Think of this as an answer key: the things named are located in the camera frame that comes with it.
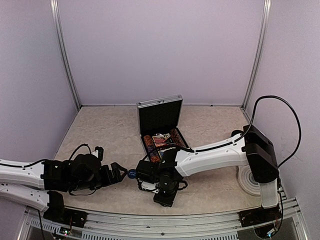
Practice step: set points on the red playing card deck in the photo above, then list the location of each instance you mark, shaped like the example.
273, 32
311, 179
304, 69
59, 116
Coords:
161, 139

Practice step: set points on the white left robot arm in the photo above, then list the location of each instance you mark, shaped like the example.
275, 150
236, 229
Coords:
39, 185

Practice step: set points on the aluminium poker chip case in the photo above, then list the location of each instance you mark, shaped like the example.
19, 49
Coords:
159, 116

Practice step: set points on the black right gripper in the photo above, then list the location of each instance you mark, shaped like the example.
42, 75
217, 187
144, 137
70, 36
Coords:
166, 201

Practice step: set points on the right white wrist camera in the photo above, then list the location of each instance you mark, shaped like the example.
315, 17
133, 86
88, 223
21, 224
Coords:
148, 187

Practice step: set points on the grey striped plate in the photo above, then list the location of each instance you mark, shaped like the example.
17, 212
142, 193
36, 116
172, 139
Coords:
247, 182

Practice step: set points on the dark red chip row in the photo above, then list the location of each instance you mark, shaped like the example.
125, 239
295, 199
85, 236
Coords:
177, 139

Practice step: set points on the blue round button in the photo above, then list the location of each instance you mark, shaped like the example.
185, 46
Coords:
131, 174

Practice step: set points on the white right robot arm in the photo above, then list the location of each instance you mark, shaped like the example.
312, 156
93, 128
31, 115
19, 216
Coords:
248, 148

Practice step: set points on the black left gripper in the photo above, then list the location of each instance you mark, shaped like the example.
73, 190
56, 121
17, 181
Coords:
116, 178

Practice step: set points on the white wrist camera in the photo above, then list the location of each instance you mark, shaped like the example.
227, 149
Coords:
98, 152
148, 187

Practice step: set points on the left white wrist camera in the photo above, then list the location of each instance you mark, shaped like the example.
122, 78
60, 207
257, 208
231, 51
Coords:
98, 152

